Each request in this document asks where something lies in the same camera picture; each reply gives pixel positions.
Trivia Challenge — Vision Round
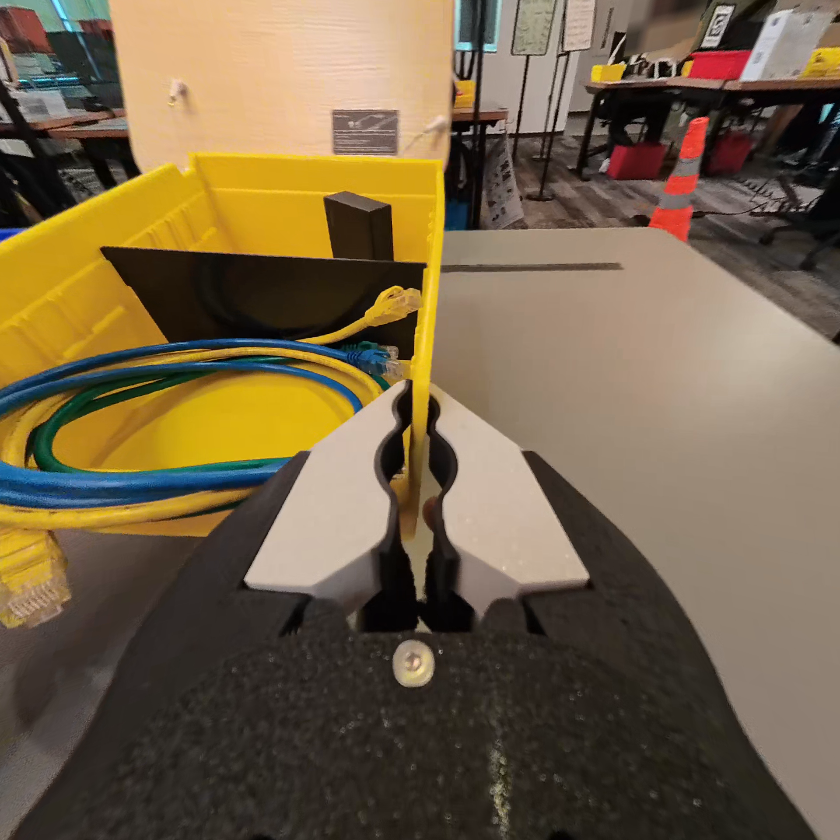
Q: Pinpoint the brown wooden table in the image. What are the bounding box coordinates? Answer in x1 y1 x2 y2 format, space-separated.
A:
0 108 135 217

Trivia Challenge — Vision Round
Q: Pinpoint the white cardboard box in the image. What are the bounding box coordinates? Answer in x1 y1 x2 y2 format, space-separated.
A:
748 10 834 81

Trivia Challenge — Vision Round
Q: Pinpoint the beige wooden board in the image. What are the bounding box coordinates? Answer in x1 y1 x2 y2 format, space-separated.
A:
108 0 457 173

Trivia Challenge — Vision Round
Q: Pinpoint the small brown table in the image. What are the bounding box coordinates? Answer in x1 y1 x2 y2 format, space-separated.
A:
453 108 509 231

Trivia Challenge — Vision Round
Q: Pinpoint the printed paper sheet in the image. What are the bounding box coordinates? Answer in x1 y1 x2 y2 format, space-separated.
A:
482 134 526 231

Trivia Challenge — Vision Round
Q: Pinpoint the yellow ethernet cable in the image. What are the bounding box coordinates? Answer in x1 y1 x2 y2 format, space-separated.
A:
0 287 423 630

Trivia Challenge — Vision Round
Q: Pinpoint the long brown table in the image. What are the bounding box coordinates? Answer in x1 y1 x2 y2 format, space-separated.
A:
584 75 840 181

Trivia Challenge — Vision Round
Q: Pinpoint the black tape strip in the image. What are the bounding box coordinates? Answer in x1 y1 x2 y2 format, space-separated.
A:
441 262 623 273

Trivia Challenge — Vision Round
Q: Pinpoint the printed tag card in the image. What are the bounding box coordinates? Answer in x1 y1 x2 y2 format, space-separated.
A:
699 3 736 50

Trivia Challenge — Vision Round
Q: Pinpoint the yellow plastic bin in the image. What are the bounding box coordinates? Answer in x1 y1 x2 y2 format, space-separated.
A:
0 152 447 540

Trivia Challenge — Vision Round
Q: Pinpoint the teal wall poster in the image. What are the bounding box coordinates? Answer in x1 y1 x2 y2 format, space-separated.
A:
0 0 114 86

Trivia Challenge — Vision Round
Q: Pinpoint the blue ethernet cable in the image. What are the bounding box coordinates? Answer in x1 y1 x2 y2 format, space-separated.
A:
0 338 401 509

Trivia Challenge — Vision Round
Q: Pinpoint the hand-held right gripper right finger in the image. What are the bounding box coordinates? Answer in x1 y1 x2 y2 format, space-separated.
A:
420 384 592 632

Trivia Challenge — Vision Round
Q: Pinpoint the orange traffic cone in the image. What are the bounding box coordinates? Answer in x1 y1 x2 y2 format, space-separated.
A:
648 117 711 242

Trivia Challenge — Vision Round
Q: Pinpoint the red bin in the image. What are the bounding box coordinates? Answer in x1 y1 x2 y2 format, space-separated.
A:
707 130 754 177
689 50 750 81
607 141 669 180

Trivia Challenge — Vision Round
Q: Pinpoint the grey label plate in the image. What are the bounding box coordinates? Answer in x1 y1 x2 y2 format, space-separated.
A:
332 109 400 157

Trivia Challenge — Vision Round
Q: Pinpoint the black box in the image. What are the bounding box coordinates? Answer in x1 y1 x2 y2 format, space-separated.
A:
323 192 395 262

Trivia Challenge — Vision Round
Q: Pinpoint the black sign stand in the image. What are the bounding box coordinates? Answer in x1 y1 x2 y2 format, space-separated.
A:
512 0 557 201
533 0 597 163

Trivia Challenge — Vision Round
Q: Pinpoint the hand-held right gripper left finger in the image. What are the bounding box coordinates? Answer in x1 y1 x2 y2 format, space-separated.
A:
243 378 420 632

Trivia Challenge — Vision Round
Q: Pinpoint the green ethernet cable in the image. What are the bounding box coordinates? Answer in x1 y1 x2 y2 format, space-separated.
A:
29 341 398 475

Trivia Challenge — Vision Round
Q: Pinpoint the black bin divider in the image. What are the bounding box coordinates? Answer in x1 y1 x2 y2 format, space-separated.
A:
100 246 427 362

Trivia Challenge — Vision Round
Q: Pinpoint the black office chair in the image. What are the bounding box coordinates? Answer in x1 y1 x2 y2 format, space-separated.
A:
751 112 840 270

